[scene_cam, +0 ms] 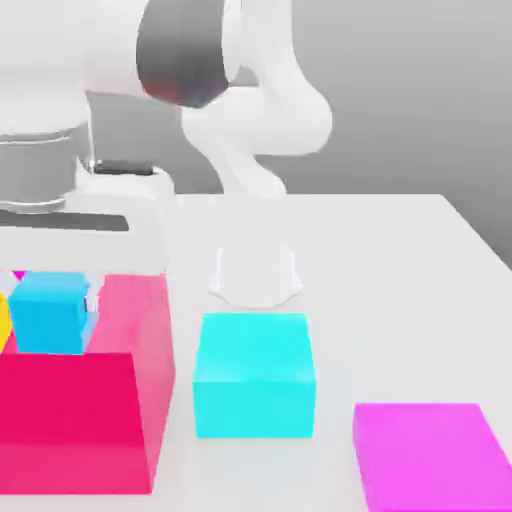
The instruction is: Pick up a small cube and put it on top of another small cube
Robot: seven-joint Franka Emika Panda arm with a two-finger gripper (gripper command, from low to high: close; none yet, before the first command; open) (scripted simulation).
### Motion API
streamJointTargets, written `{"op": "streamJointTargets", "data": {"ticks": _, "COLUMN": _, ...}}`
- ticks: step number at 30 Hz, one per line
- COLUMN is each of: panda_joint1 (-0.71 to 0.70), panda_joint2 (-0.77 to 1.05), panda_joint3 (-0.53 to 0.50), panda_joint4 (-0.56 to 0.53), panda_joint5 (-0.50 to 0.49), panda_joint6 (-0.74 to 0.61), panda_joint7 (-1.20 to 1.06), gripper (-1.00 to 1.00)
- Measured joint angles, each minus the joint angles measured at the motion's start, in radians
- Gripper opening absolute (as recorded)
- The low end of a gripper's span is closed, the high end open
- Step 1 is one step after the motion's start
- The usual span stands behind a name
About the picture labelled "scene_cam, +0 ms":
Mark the small magenta cube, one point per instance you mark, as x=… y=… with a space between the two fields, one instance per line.
x=18 y=274

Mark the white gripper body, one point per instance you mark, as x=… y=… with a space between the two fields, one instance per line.
x=80 y=252

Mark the large red box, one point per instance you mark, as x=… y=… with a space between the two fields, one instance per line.
x=72 y=420

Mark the large cyan box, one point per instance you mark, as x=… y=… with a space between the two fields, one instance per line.
x=254 y=380

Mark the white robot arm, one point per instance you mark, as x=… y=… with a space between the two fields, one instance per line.
x=272 y=120

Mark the large magenta box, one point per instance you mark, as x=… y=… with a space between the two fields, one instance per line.
x=432 y=452

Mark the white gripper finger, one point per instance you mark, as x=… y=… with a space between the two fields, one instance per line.
x=93 y=298

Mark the small blue cube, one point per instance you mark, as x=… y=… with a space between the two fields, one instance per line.
x=48 y=316

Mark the small yellow cube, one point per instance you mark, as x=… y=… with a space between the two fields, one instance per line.
x=4 y=324

